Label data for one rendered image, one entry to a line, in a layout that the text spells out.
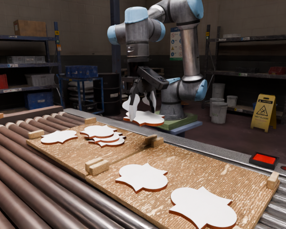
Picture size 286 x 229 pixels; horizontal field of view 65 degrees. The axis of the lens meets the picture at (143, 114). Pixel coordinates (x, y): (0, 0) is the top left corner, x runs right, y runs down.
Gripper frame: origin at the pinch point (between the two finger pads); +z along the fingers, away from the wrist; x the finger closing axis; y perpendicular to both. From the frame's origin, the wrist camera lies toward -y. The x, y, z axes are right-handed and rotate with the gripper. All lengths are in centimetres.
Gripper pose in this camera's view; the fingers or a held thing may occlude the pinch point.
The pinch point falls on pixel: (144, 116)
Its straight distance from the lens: 78.5
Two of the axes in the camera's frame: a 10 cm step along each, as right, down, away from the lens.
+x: -6.8, 1.9, -7.1
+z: 0.4, 9.7, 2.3
